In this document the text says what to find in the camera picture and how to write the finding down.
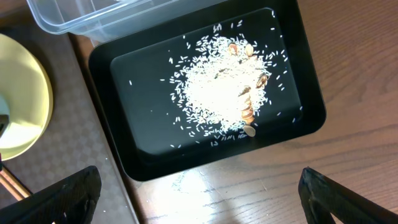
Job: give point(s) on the black tray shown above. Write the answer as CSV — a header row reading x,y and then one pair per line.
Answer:
x,y
142,166

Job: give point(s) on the pile of rice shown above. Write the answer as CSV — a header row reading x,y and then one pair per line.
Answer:
x,y
217,84

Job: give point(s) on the wooden chopstick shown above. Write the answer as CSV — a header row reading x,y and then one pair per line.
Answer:
x,y
13,185

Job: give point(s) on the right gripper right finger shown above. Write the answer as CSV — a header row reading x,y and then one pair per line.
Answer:
x,y
324,199

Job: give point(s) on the yellow plate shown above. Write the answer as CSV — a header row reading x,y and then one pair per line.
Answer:
x,y
26,98

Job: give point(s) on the clear plastic bin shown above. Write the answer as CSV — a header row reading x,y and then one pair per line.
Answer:
x,y
105,20

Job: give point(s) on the brown serving tray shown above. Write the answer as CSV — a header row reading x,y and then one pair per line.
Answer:
x,y
74,138

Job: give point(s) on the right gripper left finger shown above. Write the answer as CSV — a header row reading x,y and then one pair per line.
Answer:
x,y
71,200

